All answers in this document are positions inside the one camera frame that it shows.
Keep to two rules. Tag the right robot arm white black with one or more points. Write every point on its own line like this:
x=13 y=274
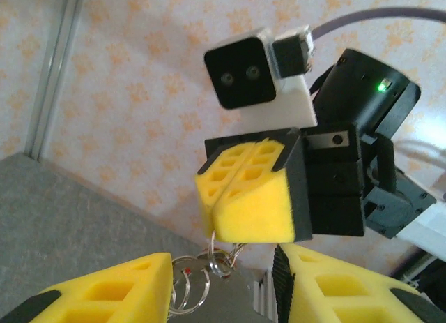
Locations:
x=432 y=218

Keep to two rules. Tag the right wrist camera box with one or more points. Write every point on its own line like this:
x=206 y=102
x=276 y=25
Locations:
x=240 y=72

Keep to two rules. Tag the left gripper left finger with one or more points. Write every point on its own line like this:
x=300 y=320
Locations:
x=104 y=302

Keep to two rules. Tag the aluminium frame post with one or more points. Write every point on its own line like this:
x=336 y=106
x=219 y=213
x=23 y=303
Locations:
x=54 y=68

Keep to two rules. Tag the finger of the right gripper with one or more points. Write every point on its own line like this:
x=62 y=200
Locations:
x=212 y=183
x=261 y=211

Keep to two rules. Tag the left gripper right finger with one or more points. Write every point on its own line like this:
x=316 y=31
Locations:
x=348 y=295

